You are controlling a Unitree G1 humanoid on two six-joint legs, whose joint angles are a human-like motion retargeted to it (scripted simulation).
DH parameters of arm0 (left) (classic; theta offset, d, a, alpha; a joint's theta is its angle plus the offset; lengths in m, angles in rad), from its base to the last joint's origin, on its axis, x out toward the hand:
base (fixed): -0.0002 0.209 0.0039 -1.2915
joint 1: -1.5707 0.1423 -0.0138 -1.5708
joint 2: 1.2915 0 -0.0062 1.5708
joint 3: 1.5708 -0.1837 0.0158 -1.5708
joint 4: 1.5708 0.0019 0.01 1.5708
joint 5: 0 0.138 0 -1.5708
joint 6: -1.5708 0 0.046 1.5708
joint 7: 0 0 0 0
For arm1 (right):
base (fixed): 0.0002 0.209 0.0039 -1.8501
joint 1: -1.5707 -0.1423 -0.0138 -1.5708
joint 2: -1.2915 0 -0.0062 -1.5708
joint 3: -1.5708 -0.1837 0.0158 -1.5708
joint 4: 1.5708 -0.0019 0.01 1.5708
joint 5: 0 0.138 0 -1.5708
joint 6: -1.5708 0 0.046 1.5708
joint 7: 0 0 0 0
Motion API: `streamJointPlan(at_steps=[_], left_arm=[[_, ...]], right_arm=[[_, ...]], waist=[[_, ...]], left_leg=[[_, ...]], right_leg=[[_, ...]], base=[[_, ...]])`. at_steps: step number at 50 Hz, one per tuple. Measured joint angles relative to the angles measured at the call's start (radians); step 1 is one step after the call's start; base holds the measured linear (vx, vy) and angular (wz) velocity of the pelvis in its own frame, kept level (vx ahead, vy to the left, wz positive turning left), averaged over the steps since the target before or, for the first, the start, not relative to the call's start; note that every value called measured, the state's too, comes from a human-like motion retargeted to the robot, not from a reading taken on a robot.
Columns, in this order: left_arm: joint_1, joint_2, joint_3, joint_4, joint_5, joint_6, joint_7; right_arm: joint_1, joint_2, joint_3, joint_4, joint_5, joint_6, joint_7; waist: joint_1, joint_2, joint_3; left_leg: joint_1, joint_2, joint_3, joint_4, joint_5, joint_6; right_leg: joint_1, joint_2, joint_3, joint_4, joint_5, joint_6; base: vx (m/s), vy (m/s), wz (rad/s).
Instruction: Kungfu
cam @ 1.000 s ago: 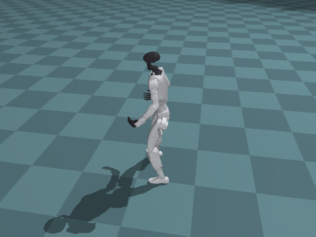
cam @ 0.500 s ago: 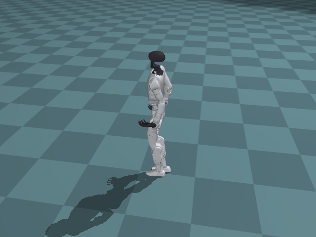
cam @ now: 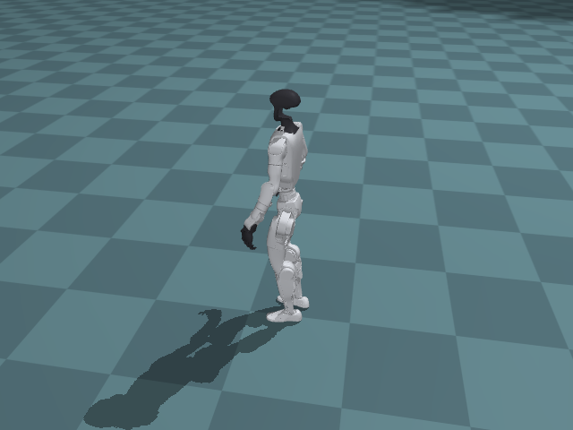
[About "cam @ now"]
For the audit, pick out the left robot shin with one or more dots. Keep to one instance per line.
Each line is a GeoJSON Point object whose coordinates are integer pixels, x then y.
{"type": "Point", "coordinates": [286, 288]}

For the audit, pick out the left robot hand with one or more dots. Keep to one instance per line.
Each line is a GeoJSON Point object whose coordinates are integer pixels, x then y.
{"type": "Point", "coordinates": [247, 236]}

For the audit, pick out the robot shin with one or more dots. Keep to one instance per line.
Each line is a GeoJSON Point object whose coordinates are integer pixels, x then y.
{"type": "Point", "coordinates": [286, 288]}
{"type": "Point", "coordinates": [298, 276]}

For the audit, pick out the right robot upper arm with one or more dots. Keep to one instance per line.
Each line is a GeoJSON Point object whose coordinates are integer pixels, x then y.
{"type": "Point", "coordinates": [304, 150]}

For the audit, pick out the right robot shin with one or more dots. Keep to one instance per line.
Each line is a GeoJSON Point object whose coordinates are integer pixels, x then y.
{"type": "Point", "coordinates": [298, 276]}

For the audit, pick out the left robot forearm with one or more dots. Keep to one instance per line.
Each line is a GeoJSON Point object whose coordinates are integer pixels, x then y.
{"type": "Point", "coordinates": [262, 205]}

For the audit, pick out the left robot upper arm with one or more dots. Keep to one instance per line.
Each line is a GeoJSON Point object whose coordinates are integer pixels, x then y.
{"type": "Point", "coordinates": [277, 150]}

